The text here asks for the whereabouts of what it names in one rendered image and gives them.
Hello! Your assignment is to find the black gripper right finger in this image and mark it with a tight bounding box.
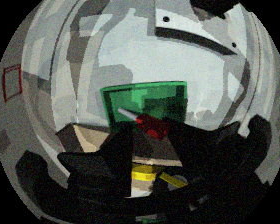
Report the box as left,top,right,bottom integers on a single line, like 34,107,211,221
163,116,241,183

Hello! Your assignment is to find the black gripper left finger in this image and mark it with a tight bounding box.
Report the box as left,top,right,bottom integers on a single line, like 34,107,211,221
56,121,133,197

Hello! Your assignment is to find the green tray rim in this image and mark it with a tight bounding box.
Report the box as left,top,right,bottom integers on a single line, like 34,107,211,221
100,80,188,132

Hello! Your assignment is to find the green tray floor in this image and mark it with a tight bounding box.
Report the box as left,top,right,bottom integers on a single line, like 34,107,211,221
108,85,180,125

